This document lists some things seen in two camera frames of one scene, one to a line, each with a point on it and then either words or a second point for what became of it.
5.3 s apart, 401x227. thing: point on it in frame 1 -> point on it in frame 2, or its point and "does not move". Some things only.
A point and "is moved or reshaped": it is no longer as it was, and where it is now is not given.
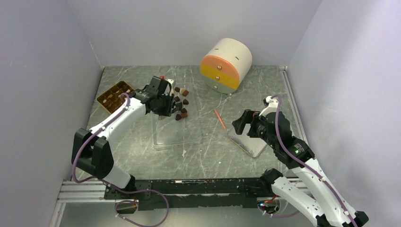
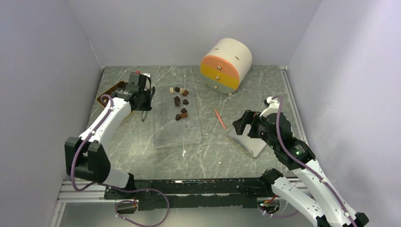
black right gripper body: x=257 y=129 does not move
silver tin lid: x=253 y=145 does not move
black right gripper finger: x=239 y=124 does not move
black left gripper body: x=164 y=106 -> x=145 y=103
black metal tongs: x=178 y=107 is moved or reshaped
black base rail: x=231 y=193 does not move
